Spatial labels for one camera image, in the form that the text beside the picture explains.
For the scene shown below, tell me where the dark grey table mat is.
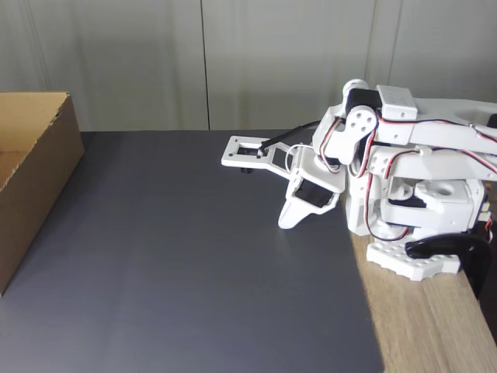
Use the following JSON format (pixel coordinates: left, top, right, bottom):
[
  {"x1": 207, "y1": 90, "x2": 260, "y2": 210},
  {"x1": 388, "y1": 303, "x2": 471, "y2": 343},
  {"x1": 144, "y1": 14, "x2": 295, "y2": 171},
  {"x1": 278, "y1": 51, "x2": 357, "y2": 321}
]
[{"x1": 0, "y1": 130, "x2": 385, "y2": 373}]

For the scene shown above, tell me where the brown cardboard box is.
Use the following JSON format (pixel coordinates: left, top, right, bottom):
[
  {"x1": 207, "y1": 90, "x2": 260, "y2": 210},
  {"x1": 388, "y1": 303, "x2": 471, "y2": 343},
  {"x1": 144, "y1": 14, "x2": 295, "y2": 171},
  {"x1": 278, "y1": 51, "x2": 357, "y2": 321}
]
[{"x1": 0, "y1": 91, "x2": 85, "y2": 298}]

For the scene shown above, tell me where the black camera cable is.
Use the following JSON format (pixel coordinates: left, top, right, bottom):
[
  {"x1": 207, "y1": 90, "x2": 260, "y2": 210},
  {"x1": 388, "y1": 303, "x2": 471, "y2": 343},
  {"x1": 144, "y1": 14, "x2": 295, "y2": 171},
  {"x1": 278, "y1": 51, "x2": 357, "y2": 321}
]
[{"x1": 259, "y1": 120, "x2": 321, "y2": 152}]

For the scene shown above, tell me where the black table clamp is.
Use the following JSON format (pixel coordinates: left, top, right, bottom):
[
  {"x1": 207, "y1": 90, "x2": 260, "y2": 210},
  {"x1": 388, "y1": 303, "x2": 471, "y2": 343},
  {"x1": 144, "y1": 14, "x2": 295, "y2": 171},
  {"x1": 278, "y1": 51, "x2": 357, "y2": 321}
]
[{"x1": 404, "y1": 235, "x2": 493, "y2": 300}]

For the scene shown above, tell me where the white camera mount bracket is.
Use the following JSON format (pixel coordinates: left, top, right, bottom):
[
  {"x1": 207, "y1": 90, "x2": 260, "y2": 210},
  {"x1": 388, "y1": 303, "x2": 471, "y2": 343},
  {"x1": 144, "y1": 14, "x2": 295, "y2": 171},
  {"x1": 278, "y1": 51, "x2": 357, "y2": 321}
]
[{"x1": 220, "y1": 134, "x2": 300, "y2": 180}]

